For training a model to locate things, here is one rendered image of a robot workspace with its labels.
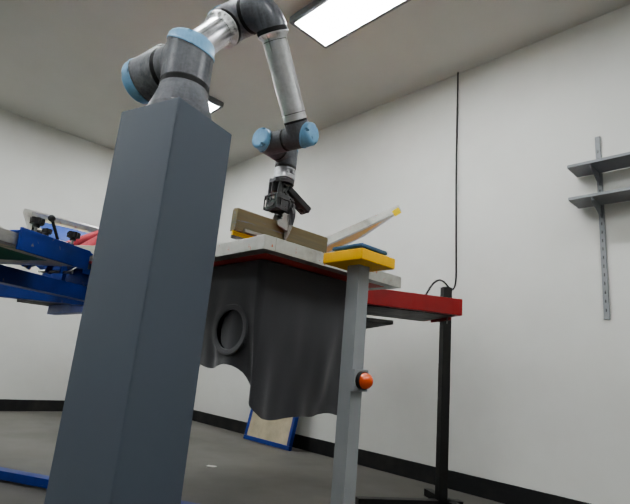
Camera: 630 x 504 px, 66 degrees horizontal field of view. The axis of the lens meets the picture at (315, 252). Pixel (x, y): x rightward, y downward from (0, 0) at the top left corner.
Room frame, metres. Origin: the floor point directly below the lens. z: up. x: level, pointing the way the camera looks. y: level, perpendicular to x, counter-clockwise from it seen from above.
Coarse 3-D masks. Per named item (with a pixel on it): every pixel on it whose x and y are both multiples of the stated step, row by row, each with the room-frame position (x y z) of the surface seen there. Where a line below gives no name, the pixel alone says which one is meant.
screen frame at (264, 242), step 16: (240, 240) 1.28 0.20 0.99; (256, 240) 1.23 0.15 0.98; (272, 240) 1.22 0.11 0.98; (224, 256) 1.34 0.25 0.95; (240, 256) 1.33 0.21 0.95; (288, 256) 1.27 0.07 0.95; (304, 256) 1.30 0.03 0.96; (320, 256) 1.34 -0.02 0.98; (336, 272) 1.43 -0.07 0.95; (384, 272) 1.54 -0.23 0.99; (368, 288) 1.66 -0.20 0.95; (384, 288) 1.63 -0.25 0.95
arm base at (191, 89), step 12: (168, 72) 1.00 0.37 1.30; (180, 72) 0.99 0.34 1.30; (168, 84) 0.99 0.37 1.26; (180, 84) 0.99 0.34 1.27; (192, 84) 1.00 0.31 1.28; (204, 84) 1.03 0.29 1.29; (156, 96) 0.99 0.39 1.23; (168, 96) 0.98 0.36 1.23; (180, 96) 1.00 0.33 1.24; (192, 96) 1.00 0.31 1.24; (204, 96) 1.03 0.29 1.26; (204, 108) 1.02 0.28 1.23
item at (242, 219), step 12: (240, 216) 1.47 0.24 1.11; (252, 216) 1.50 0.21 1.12; (264, 216) 1.54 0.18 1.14; (240, 228) 1.48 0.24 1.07; (252, 228) 1.51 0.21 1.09; (264, 228) 1.54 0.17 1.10; (276, 228) 1.57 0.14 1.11; (288, 240) 1.61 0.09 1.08; (300, 240) 1.65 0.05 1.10; (312, 240) 1.69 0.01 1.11; (324, 240) 1.73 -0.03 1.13; (324, 252) 1.73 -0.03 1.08
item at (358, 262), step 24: (336, 264) 1.19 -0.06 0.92; (360, 264) 1.17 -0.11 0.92; (384, 264) 1.16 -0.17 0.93; (360, 288) 1.17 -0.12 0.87; (360, 312) 1.18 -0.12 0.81; (360, 336) 1.18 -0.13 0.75; (360, 360) 1.18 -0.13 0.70; (360, 408) 1.19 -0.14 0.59; (336, 432) 1.19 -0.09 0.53; (336, 456) 1.19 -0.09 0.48; (336, 480) 1.18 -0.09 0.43
